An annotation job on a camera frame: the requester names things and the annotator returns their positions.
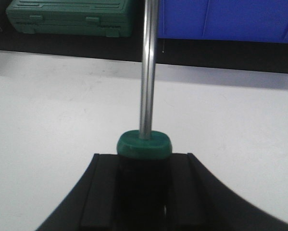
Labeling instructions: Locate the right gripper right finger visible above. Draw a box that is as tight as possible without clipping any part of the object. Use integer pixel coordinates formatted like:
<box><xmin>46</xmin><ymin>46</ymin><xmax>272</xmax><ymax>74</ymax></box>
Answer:
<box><xmin>167</xmin><ymin>153</ymin><xmax>288</xmax><ymax>231</ymax></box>

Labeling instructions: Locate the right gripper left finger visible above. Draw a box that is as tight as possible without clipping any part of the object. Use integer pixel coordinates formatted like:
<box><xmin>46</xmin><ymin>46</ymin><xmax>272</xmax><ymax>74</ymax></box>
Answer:
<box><xmin>37</xmin><ymin>154</ymin><xmax>117</xmax><ymax>231</ymax></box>

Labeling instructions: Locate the green SATA tool case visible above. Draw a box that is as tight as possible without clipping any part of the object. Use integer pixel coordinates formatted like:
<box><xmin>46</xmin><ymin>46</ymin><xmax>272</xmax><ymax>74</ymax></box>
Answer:
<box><xmin>6</xmin><ymin>0</ymin><xmax>138</xmax><ymax>38</ymax></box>

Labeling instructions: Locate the green black screwdriver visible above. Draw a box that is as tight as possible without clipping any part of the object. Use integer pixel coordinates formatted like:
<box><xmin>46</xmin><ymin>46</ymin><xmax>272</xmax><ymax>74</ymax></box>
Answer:
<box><xmin>117</xmin><ymin>0</ymin><xmax>172</xmax><ymax>231</ymax></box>

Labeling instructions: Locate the large blue plastic bin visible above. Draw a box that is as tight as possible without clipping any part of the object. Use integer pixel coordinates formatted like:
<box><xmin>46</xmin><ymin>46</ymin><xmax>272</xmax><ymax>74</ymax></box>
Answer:
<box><xmin>158</xmin><ymin>0</ymin><xmax>288</xmax><ymax>43</ymax></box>

